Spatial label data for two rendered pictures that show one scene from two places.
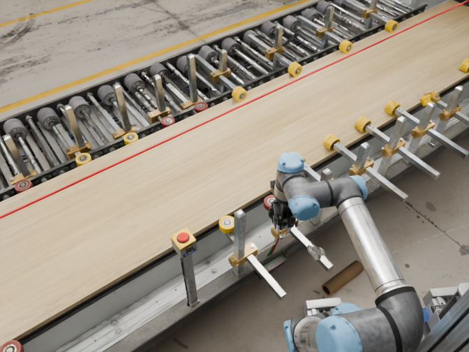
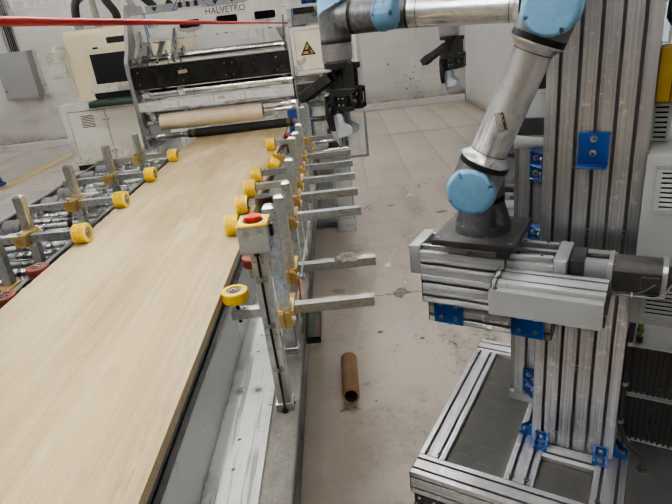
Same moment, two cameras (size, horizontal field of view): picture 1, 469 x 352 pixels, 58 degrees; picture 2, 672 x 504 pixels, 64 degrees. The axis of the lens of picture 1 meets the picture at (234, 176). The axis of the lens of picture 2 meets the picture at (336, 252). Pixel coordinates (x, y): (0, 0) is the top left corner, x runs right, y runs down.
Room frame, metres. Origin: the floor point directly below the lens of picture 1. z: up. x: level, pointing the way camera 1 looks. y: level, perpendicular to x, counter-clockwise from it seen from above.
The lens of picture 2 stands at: (0.01, 0.99, 1.61)
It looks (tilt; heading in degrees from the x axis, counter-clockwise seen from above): 23 degrees down; 308
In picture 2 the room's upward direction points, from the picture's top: 7 degrees counter-clockwise
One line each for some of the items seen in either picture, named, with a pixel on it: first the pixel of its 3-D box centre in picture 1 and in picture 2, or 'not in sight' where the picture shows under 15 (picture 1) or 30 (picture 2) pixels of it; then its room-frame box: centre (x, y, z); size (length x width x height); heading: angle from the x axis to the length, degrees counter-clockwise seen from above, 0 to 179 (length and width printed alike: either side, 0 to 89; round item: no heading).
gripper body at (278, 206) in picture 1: (285, 207); (343, 87); (0.82, -0.16, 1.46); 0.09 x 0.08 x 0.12; 6
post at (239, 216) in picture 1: (239, 245); (280, 282); (1.02, -0.02, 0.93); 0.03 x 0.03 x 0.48; 36
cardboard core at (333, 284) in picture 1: (343, 277); (349, 376); (1.35, -0.71, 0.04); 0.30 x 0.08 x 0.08; 126
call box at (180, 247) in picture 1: (183, 244); (255, 235); (0.86, 0.19, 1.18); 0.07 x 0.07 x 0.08; 36
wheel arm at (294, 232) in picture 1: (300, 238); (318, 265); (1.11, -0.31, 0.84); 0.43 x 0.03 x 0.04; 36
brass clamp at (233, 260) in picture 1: (243, 255); (286, 310); (1.03, -0.04, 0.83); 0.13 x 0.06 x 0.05; 126
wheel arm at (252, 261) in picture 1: (252, 261); (303, 306); (1.00, -0.08, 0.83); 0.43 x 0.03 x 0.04; 36
